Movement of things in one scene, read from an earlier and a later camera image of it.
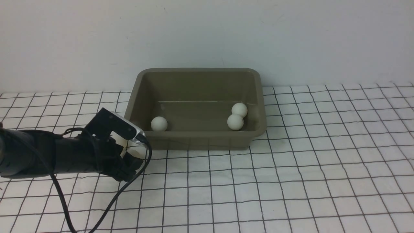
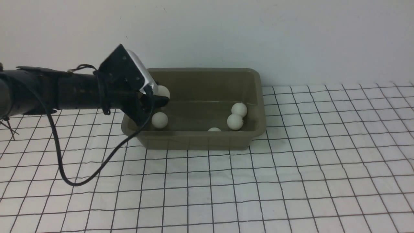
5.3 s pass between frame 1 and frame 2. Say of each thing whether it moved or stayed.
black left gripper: moved
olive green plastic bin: stayed
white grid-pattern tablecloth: stayed
